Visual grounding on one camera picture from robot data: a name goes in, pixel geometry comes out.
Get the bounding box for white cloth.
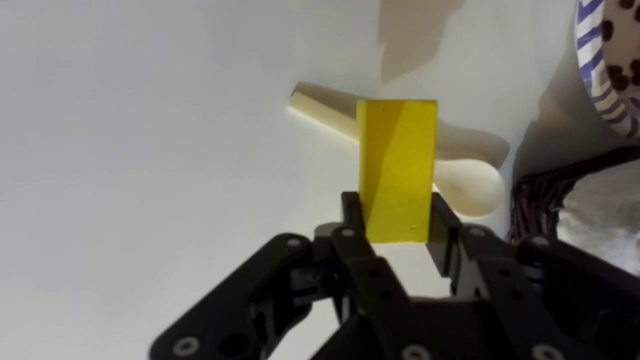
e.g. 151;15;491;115
559;157;640;276

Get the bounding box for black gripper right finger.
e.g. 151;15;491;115
427;189;640;360

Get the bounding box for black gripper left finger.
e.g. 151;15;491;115
149;189;403;360

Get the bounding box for yellow block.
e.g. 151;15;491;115
355;97;441;246

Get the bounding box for dark woven basket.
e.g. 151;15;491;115
509;143;640;248

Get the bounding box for cream wooden spoon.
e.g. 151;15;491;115
286;80;507;221

